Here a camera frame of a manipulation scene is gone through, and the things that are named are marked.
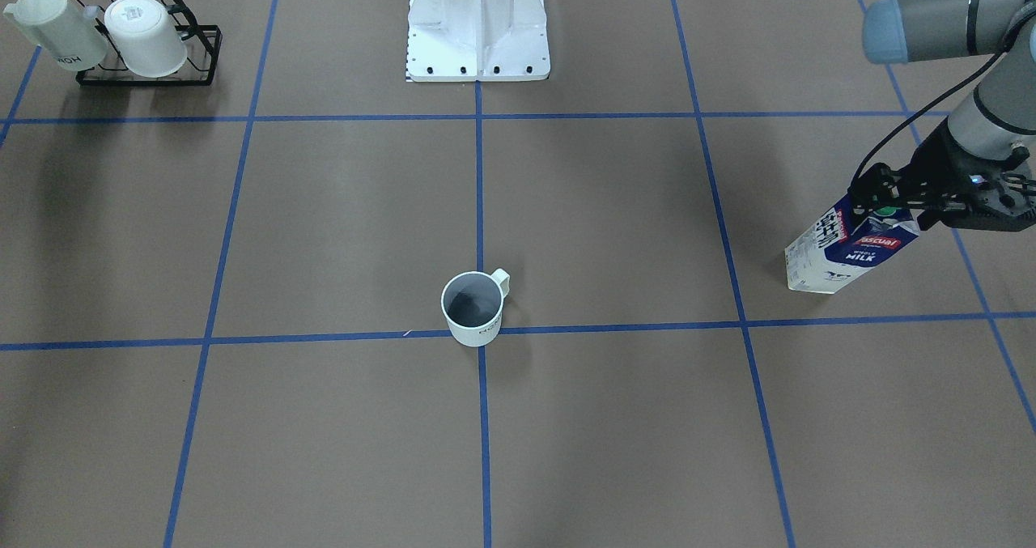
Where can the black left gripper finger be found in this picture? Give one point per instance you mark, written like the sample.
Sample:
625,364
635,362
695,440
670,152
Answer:
875,189
949,216

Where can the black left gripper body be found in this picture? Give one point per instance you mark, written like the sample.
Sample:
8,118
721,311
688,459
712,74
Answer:
936,159

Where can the blue white milk carton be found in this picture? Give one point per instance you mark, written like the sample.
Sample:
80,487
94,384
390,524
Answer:
842,245

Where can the white HOME mug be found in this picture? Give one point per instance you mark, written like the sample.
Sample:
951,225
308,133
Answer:
472,304

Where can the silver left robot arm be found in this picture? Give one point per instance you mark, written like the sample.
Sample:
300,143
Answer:
1000,110

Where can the white mug on rack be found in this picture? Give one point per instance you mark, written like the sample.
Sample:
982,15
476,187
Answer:
145,35
61,30

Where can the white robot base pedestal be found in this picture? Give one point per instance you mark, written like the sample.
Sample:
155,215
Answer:
455,41

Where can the black wire mug rack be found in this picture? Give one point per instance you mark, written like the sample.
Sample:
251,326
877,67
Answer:
203,43

